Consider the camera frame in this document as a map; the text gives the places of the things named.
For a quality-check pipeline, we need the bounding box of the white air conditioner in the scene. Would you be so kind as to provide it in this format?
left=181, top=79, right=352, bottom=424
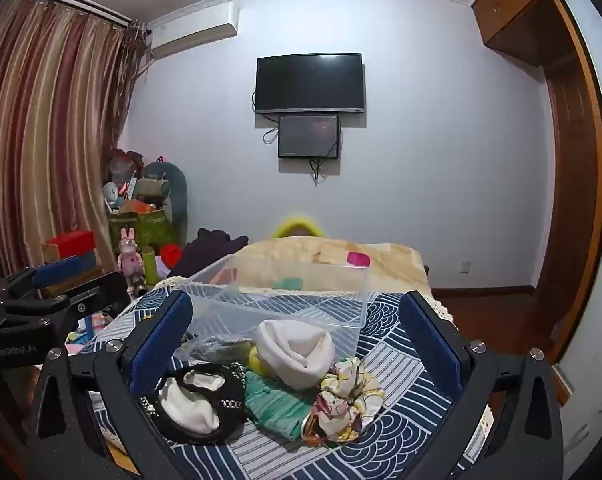
left=148, top=2, right=240, bottom=59

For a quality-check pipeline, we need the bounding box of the blue patterned bedspread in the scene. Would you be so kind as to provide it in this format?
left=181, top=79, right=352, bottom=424
left=66, top=280, right=492, bottom=480

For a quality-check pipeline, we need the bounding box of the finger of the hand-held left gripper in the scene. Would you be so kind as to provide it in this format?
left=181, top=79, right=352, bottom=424
left=1, top=255, right=104, bottom=306
left=1, top=271, right=132, bottom=333

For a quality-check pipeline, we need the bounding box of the beige patchwork blanket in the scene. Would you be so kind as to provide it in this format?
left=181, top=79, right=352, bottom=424
left=216, top=235, right=427, bottom=295

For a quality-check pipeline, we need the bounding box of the green storage box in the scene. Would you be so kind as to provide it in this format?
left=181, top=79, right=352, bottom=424
left=108, top=210, right=174, bottom=252

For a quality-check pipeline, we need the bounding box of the red box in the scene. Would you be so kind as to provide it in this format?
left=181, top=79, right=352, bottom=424
left=45, top=230, right=96, bottom=259

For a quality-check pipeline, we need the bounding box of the black looped cable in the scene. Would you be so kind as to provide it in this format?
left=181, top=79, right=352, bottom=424
left=262, top=112, right=281, bottom=144

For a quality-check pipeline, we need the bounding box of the pink rabbit toy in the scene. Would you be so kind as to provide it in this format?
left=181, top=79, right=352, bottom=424
left=117, top=227, right=144, bottom=276

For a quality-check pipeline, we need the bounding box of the green bottle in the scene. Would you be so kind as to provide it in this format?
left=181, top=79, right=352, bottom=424
left=143, top=249, right=160, bottom=285

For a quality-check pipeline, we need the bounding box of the striped red-gold curtain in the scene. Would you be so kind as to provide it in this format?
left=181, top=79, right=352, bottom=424
left=0, top=0, right=149, bottom=281

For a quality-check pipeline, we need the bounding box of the curtain rod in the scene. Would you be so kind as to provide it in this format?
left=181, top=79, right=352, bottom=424
left=8, top=0, right=134, bottom=23

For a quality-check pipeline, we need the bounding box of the black wall television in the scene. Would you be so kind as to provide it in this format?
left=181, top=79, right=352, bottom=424
left=255, top=52, right=366, bottom=115

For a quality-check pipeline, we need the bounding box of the yellow fuzzy ball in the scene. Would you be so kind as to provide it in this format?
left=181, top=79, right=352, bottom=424
left=248, top=347, right=271, bottom=376

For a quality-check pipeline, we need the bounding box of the wooden overhead cabinet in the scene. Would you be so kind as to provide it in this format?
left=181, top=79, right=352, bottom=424
left=471, top=0, right=571, bottom=67

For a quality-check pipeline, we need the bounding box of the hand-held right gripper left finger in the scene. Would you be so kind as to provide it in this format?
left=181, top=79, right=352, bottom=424
left=28, top=290, right=194, bottom=480

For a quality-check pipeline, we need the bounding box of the pile of toys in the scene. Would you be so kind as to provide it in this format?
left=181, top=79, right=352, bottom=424
left=103, top=149, right=172, bottom=216

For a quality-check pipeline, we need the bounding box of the clear plastic storage box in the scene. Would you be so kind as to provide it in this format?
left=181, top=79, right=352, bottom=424
left=173, top=252, right=372, bottom=361

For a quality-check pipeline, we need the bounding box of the colourful printed mat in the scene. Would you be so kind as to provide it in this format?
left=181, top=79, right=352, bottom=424
left=66, top=310, right=112, bottom=357

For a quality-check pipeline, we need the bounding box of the dark purple garment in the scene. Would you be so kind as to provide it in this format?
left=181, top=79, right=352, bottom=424
left=168, top=227, right=249, bottom=281

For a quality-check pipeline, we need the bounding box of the black cylindrical object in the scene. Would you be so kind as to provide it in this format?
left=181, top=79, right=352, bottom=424
left=128, top=272, right=150, bottom=299

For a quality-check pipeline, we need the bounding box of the white sock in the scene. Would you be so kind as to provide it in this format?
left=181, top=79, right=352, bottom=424
left=255, top=319, right=338, bottom=390

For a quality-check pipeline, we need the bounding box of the wooden door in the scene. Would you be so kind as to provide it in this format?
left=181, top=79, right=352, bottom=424
left=534, top=0, right=602, bottom=367

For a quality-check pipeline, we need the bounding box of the wooden baseboard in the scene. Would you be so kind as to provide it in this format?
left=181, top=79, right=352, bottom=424
left=433, top=285, right=537, bottom=297

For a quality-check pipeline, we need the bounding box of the small black wall monitor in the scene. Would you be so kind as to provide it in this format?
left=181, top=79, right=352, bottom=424
left=277, top=114, right=341, bottom=160

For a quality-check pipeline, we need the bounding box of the yellow curved foam piece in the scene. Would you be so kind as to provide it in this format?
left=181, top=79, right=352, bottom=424
left=273, top=215, right=324, bottom=239

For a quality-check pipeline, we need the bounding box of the grey plush toy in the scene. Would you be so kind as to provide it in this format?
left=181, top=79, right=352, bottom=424
left=141, top=160, right=188, bottom=246

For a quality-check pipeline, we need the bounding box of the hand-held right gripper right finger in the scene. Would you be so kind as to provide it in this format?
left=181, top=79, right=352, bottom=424
left=398, top=290, right=564, bottom=480

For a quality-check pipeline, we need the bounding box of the green knitted cloth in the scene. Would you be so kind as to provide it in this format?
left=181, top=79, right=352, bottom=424
left=243, top=374, right=322, bottom=441

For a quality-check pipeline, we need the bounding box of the black and white bag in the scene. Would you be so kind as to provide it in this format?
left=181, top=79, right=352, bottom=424
left=141, top=362, right=248, bottom=445

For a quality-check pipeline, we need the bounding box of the floral fabric scrunchie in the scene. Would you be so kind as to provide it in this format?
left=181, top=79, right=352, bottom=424
left=301, top=357, right=384, bottom=443

